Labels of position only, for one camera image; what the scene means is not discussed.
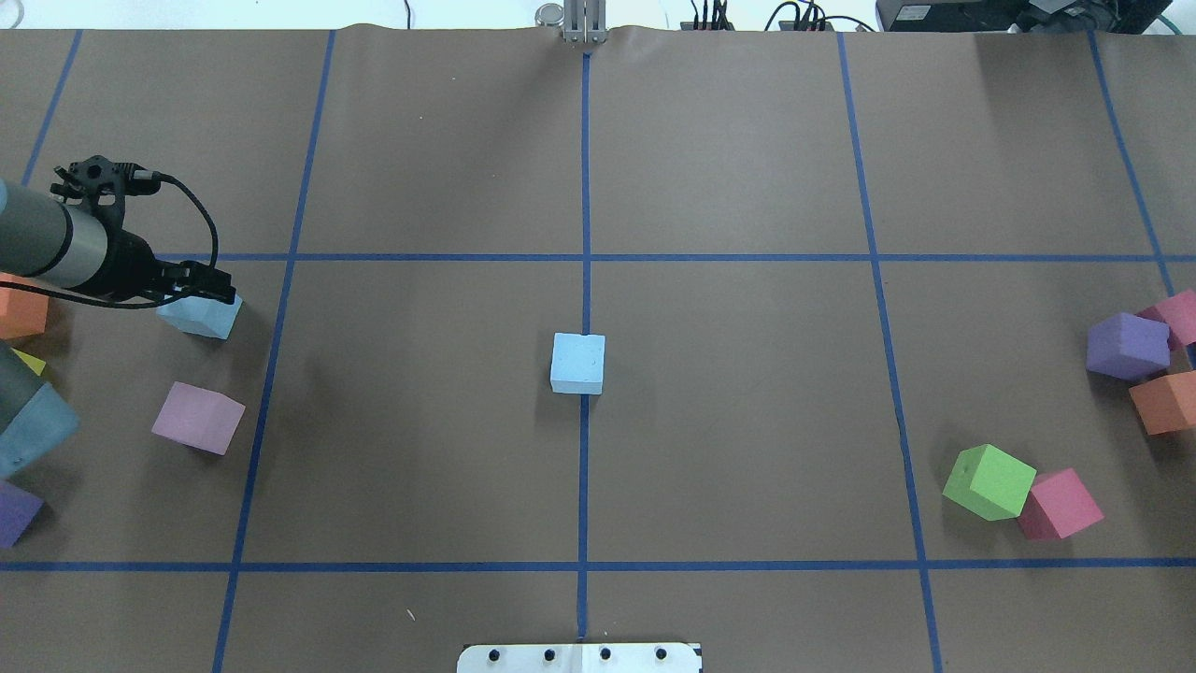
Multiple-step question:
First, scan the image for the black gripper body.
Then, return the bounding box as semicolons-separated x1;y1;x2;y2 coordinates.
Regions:
99;230;178;302

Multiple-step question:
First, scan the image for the light blue foam cube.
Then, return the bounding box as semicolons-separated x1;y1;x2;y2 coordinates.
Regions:
549;334;606;394
155;294;243;339

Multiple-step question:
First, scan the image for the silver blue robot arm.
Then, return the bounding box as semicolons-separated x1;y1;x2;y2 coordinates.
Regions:
1;157;234;477

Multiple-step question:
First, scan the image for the orange foam cube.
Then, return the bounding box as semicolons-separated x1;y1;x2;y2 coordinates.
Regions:
1;287;49;341
1129;371;1195;436

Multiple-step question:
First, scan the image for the yellow foam cube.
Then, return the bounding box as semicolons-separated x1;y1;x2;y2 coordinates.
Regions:
12;349;47;378

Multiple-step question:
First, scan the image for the light pink foam cube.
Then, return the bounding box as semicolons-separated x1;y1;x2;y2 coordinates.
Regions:
152;380;245;455

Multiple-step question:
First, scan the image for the purple foam cube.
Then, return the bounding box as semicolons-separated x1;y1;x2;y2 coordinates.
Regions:
1;481;45;549
1085;312;1172;380

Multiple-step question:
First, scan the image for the black orange power strip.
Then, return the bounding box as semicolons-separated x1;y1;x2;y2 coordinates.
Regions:
681;1;830;33

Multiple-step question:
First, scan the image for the green foam cube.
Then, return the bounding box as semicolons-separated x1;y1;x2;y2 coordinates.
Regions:
942;443;1037;524

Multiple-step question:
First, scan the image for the black laptop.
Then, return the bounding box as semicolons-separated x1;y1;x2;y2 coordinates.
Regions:
875;1;1171;35

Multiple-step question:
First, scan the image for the red-pink foam cube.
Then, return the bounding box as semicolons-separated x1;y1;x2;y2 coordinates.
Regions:
1017;467;1105;540

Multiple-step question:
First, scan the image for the magenta foam cube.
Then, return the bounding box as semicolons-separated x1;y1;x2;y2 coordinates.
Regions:
1136;289;1195;351

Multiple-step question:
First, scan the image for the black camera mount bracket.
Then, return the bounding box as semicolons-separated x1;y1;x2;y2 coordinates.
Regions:
49;157;142;233

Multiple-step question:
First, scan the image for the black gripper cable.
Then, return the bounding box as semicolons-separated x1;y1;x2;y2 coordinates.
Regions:
56;169;221;311

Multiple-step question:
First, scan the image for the aluminium frame post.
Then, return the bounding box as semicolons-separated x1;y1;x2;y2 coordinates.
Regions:
560;0;609;44

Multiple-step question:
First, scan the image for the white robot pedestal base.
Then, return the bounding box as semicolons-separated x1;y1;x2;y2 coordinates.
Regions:
456;642;704;672

